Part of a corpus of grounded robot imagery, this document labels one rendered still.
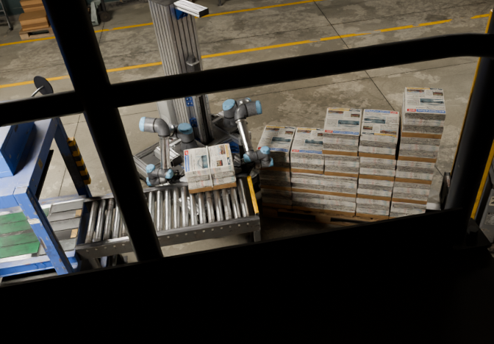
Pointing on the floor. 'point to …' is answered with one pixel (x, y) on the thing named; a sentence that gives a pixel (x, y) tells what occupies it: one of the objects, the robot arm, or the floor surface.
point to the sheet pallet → (34, 17)
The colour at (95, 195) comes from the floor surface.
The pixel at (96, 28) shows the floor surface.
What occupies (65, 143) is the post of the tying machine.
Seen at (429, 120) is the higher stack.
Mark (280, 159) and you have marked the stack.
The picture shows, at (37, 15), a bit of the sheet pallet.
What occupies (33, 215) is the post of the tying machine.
